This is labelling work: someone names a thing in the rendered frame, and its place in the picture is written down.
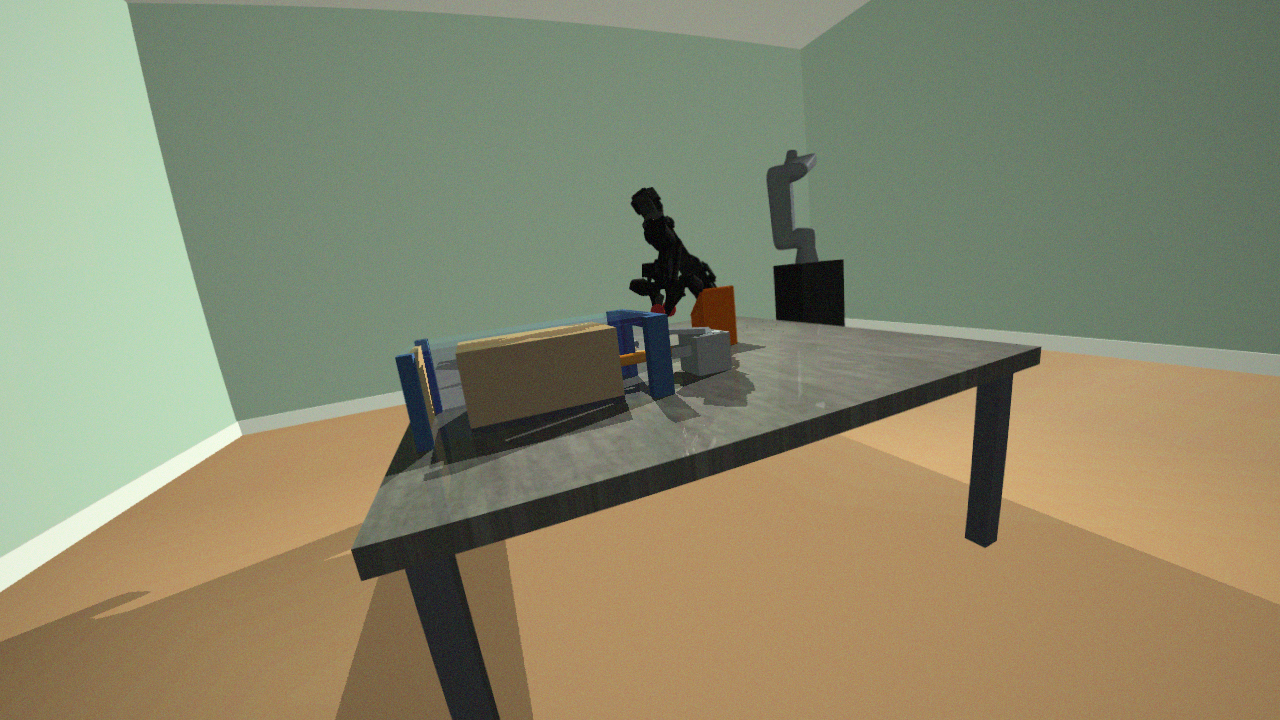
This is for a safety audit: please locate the clear-panelled rack with blue frame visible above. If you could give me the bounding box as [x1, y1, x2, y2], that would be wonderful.
[396, 310, 666, 452]

